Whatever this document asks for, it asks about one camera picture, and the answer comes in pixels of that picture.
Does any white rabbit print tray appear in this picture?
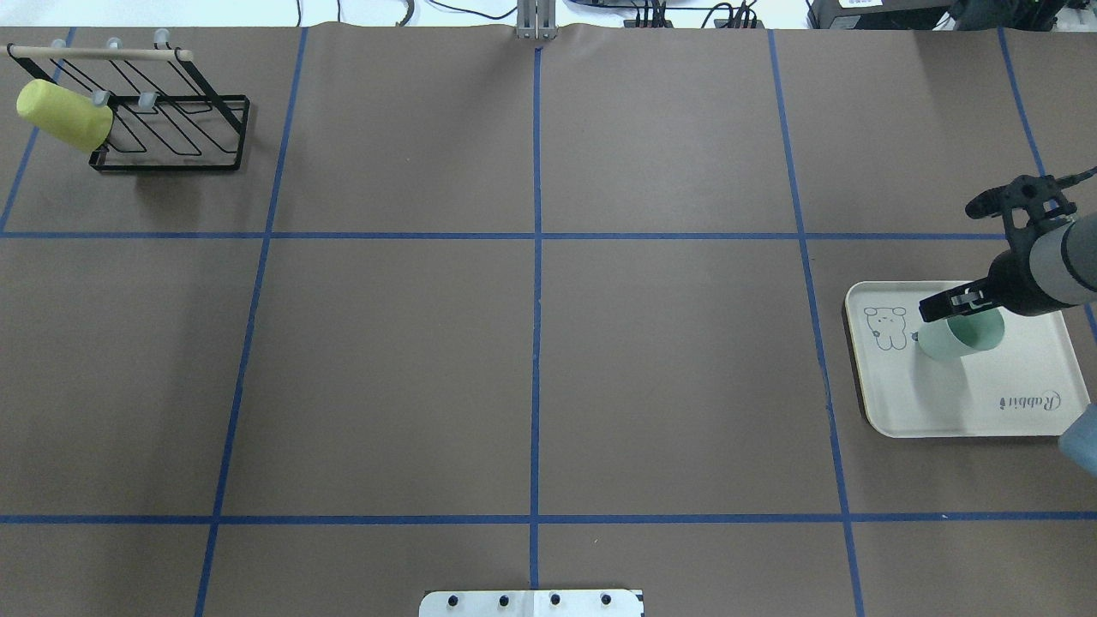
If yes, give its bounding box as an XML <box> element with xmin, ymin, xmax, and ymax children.
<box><xmin>845</xmin><ymin>280</ymin><xmax>1090</xmax><ymax>439</ymax></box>

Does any aluminium frame post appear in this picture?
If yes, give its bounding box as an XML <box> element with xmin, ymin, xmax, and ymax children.
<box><xmin>516</xmin><ymin>0</ymin><xmax>559</xmax><ymax>40</ymax></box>

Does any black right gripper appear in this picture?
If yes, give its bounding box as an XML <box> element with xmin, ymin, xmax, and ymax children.
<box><xmin>918</xmin><ymin>249</ymin><xmax>1058</xmax><ymax>323</ymax></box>

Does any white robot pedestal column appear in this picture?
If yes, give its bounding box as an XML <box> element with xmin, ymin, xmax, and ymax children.
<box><xmin>418</xmin><ymin>588</ymin><xmax>645</xmax><ymax>616</ymax></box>

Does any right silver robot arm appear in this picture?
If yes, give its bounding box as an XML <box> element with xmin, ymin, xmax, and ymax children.
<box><xmin>914</xmin><ymin>216</ymin><xmax>1094</xmax><ymax>473</ymax></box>

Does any yellow plastic cup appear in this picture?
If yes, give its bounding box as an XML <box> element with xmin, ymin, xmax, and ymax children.
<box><xmin>16</xmin><ymin>79</ymin><xmax>114</xmax><ymax>155</ymax></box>

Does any pale green plastic cup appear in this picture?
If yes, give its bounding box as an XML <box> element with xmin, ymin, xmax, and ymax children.
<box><xmin>915</xmin><ymin>309</ymin><xmax>1004</xmax><ymax>361</ymax></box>

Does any black wire cup rack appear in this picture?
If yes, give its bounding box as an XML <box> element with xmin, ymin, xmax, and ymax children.
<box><xmin>5</xmin><ymin>29</ymin><xmax>251</xmax><ymax>173</ymax></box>

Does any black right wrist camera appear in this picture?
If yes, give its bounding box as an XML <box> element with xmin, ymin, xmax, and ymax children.
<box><xmin>964</xmin><ymin>175</ymin><xmax>1081</xmax><ymax>253</ymax></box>

